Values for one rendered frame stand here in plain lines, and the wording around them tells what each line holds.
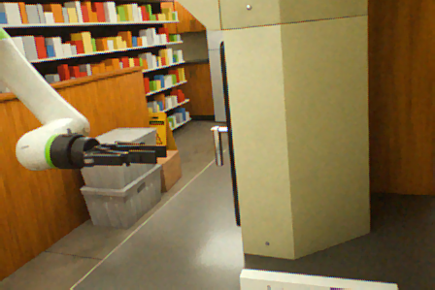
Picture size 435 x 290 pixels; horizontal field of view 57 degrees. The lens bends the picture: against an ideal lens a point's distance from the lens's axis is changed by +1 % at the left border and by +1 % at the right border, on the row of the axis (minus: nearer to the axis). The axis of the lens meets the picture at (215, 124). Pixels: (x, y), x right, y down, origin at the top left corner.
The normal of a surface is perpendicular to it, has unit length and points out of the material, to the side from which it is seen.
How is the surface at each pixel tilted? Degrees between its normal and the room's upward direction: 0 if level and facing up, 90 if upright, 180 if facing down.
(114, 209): 96
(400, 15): 90
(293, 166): 90
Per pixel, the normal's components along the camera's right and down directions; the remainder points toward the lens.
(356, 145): 0.40, 0.18
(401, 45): -0.36, 0.25
